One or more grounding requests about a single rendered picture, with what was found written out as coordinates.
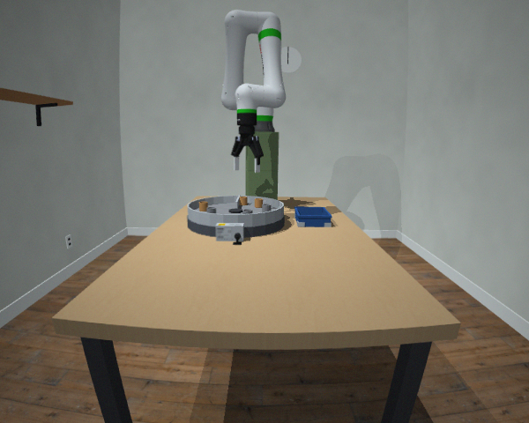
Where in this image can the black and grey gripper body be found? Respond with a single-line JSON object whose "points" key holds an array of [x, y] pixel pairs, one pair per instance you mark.
{"points": [[249, 130]]}

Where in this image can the grey round turntable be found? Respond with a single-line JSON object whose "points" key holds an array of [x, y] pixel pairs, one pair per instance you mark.
{"points": [[231, 224]]}

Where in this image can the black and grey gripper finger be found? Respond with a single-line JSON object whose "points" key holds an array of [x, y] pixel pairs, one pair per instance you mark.
{"points": [[256, 151], [237, 152]]}

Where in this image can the blue open crate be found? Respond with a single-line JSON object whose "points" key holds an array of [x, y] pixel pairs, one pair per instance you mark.
{"points": [[312, 216]]}

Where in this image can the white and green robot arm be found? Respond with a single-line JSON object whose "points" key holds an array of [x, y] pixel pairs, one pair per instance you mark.
{"points": [[255, 103]]}

